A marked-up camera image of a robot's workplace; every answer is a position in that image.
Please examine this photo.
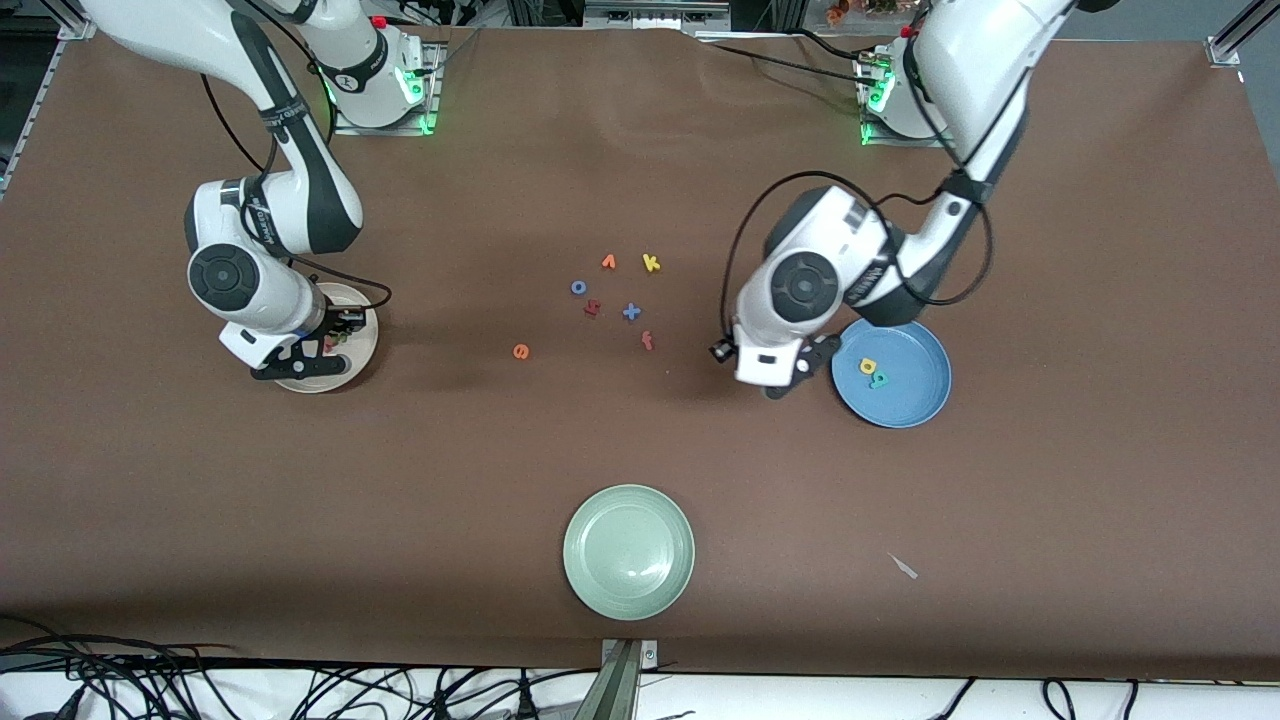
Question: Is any beige round plate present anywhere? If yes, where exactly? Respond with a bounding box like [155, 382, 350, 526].
[272, 283, 380, 394]

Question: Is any blue round plate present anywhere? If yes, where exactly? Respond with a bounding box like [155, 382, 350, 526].
[831, 318, 953, 429]

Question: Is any brown paper table cover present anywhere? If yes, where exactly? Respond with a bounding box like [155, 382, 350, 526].
[0, 18, 1280, 683]

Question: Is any green round plate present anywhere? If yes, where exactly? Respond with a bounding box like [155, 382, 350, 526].
[562, 484, 696, 622]

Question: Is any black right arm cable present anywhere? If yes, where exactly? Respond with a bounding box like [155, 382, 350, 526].
[200, 60, 393, 316]

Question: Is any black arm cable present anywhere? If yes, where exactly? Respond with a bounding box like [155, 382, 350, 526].
[720, 170, 996, 346]
[200, 60, 393, 316]

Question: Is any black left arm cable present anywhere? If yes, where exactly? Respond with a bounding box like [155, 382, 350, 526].
[720, 170, 996, 346]

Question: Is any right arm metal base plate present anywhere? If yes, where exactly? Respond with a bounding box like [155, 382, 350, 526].
[333, 40, 441, 137]

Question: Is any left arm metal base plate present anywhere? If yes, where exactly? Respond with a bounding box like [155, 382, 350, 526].
[858, 50, 966, 149]

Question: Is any black cable on table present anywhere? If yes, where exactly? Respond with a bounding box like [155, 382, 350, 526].
[690, 30, 881, 87]

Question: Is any aluminium frame behind table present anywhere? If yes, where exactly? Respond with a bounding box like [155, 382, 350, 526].
[505, 0, 801, 31]

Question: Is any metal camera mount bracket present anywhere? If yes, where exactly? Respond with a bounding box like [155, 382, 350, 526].
[575, 638, 661, 720]

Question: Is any aluminium corner rail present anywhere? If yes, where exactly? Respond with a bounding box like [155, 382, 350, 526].
[0, 0, 101, 196]
[1205, 0, 1280, 69]

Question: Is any black cable tangle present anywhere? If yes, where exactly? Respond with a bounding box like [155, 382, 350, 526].
[0, 615, 601, 720]

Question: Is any black hanging cable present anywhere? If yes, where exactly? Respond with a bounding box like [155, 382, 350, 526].
[1040, 678, 1141, 720]
[925, 678, 976, 720]

